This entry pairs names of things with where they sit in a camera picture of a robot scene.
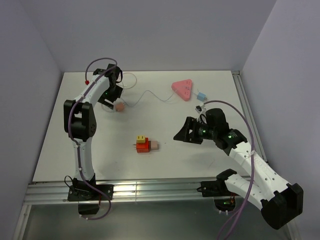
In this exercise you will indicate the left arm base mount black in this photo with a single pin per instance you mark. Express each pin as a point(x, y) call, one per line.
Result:
point(88, 199)

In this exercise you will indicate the brown plug adapter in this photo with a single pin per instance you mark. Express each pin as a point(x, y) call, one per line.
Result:
point(153, 145)

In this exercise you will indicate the yellow plug adapter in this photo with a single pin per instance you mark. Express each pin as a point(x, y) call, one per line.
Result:
point(140, 139)

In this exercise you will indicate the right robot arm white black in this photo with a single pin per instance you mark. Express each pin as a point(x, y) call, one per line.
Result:
point(278, 200)

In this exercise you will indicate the aluminium right side rail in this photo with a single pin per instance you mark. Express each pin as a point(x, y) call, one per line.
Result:
point(248, 113)

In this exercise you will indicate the pink triangular power strip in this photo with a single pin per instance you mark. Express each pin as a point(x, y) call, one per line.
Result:
point(183, 89)

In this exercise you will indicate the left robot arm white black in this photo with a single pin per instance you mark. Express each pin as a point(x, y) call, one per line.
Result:
point(80, 121)

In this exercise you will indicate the blue plug adapter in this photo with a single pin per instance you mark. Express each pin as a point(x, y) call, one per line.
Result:
point(202, 97)

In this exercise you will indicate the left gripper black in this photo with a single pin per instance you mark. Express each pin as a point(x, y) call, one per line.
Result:
point(118, 94)

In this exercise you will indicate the red cube socket adapter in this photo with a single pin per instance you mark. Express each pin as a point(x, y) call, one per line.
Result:
point(142, 147)

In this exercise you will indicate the pink charger block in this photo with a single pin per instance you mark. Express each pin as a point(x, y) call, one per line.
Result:
point(119, 107)

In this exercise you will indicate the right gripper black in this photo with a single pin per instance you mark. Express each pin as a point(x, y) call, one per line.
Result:
point(191, 123)

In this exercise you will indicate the aluminium front rail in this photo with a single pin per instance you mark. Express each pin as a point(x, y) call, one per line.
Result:
point(124, 191)

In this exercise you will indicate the aluminium rail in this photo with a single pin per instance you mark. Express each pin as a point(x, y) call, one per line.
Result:
point(124, 191)
point(248, 113)

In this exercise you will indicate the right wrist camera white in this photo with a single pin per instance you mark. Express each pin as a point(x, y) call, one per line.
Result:
point(201, 109)

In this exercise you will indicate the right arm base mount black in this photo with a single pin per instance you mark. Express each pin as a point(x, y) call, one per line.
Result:
point(224, 200)

